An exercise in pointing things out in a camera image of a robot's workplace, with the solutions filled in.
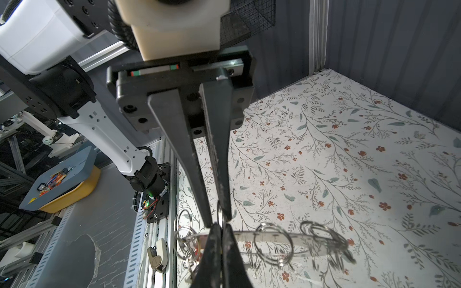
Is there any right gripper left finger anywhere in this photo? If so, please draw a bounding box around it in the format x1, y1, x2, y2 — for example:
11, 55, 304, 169
190, 223, 222, 288

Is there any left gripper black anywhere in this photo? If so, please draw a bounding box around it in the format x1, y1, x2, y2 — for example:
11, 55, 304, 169
106, 46, 256, 228

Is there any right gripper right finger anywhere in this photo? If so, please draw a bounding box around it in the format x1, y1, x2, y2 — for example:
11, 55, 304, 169
222, 224, 253, 288

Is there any grey beaded keyring coil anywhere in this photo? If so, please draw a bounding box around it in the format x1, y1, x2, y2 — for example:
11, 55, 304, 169
172, 208, 356, 285

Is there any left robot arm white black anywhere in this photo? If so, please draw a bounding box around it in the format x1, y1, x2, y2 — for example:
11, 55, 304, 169
1, 1, 255, 227

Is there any beige clip tool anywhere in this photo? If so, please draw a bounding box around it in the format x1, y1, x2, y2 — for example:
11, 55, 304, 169
147, 238, 169, 272

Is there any floral table mat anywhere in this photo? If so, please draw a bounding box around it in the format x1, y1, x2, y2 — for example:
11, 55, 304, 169
172, 68, 461, 288

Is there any grey tray with parts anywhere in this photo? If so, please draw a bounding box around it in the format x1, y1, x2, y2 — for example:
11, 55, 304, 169
19, 146, 101, 214

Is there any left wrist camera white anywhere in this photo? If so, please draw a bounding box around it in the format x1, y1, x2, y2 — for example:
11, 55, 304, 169
115, 0, 230, 61

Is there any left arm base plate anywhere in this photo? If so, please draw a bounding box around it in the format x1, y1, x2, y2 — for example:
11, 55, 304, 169
142, 163, 171, 224

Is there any black wire side basket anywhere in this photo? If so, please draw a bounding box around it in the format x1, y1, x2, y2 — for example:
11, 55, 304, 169
220, 0, 276, 49

